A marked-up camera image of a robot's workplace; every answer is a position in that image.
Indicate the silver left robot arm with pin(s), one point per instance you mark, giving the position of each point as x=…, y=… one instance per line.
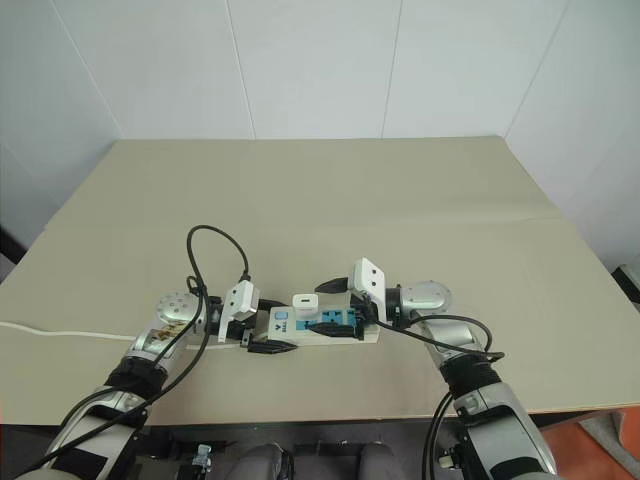
x=172, y=307

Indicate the small metal bracket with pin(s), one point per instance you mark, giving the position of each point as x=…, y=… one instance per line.
x=201, y=454

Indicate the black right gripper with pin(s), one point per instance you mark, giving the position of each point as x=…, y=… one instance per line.
x=361, y=310

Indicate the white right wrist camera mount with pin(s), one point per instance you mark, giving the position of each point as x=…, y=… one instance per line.
x=370, y=275

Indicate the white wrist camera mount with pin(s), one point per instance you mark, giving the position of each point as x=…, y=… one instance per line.
x=370, y=275
x=240, y=297

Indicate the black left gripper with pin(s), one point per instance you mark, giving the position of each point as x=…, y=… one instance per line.
x=238, y=332

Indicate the white power strip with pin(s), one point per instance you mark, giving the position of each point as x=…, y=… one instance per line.
x=320, y=337

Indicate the dark grey rounded shape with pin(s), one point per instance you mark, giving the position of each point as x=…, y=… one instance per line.
x=265, y=462
x=377, y=462

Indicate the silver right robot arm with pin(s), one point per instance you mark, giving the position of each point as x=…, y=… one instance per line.
x=430, y=295

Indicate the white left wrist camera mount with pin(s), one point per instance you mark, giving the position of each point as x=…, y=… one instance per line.
x=240, y=297

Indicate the dark object with white edge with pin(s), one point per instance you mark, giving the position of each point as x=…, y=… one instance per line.
x=629, y=282

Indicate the white charger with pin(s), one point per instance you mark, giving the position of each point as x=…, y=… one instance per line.
x=305, y=302

